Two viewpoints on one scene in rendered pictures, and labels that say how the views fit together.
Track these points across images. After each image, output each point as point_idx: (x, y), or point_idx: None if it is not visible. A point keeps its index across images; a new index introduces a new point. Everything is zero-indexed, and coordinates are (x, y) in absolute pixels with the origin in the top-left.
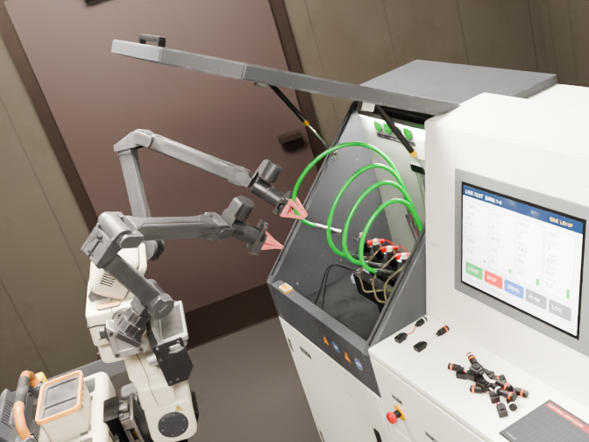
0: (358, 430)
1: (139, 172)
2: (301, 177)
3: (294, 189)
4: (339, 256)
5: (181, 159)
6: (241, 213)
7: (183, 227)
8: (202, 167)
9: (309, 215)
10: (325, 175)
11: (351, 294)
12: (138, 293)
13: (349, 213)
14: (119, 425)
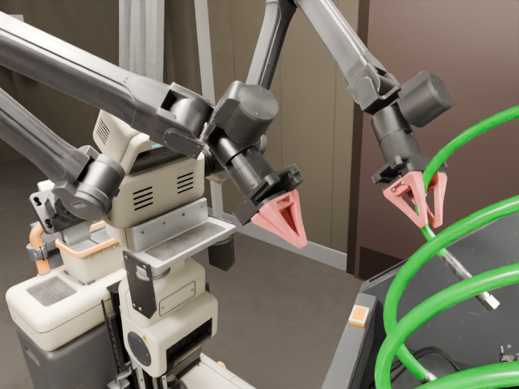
0: None
1: (278, 37)
2: (464, 136)
3: (435, 156)
4: (510, 339)
5: (317, 28)
6: (231, 121)
7: (59, 69)
8: (332, 50)
9: (488, 236)
10: None
11: None
12: (27, 156)
13: (450, 286)
14: (117, 302)
